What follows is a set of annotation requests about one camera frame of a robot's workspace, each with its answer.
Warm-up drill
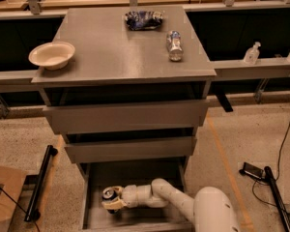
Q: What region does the black device on floor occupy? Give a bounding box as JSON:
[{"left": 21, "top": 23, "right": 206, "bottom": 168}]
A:
[{"left": 239, "top": 162, "right": 264, "bottom": 180}]

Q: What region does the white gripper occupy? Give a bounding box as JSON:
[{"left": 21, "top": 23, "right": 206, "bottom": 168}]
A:
[{"left": 101, "top": 185, "right": 152, "bottom": 210}]

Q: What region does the grey metal rail shelf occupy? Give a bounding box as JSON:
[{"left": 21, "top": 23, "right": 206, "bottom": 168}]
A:
[{"left": 0, "top": 57, "right": 290, "bottom": 93}]

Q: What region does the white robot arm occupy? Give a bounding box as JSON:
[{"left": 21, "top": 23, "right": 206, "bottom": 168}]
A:
[{"left": 101, "top": 178, "right": 241, "bottom": 232}]

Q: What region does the grey drawer cabinet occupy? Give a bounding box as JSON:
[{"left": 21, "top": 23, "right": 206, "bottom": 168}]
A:
[{"left": 31, "top": 5, "right": 217, "bottom": 232}]

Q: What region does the clear plastic water bottle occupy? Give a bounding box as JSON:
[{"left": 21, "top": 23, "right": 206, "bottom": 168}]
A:
[{"left": 166, "top": 31, "right": 184, "bottom": 62}]

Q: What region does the grey open bottom drawer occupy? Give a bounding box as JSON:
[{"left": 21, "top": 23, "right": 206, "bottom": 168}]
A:
[{"left": 80, "top": 159, "right": 194, "bottom": 232}]

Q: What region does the blue crumpled chip bag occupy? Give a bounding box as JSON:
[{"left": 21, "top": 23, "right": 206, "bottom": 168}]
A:
[{"left": 125, "top": 11, "right": 163, "bottom": 31}]

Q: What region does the black bar left floor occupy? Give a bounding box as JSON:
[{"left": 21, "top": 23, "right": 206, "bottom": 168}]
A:
[{"left": 24, "top": 145, "right": 58, "bottom": 222}]

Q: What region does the brown cardboard box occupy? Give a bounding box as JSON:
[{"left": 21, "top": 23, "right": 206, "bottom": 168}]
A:
[{"left": 0, "top": 165, "right": 26, "bottom": 232}]

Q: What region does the grey middle drawer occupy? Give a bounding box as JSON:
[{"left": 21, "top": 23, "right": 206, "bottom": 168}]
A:
[{"left": 65, "top": 136, "right": 196, "bottom": 163}]

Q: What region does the grey top drawer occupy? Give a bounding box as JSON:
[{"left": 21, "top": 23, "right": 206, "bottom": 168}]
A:
[{"left": 43, "top": 100, "right": 209, "bottom": 134}]

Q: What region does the clear hand sanitizer bottle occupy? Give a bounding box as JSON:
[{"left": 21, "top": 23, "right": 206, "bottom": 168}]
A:
[{"left": 244, "top": 42, "right": 261, "bottom": 65}]

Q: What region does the white paper bowl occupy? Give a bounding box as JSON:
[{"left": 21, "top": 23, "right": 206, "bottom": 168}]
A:
[{"left": 28, "top": 42, "right": 75, "bottom": 71}]

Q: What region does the black bar right floor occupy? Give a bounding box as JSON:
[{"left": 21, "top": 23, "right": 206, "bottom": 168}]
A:
[{"left": 264, "top": 166, "right": 290, "bottom": 232}]

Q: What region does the black bar floor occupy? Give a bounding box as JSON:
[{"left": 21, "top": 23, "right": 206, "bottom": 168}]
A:
[
  {"left": 264, "top": 166, "right": 290, "bottom": 232},
  {"left": 24, "top": 145, "right": 58, "bottom": 222}
]

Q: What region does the black floor cable right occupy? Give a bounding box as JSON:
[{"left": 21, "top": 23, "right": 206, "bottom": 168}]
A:
[{"left": 250, "top": 80, "right": 290, "bottom": 232}]

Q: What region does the blue pepsi can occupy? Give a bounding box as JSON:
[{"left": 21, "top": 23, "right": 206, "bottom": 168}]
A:
[{"left": 101, "top": 187, "right": 118, "bottom": 214}]

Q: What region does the black cable on box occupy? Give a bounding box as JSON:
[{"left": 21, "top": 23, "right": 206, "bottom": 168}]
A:
[{"left": 0, "top": 181, "right": 42, "bottom": 232}]

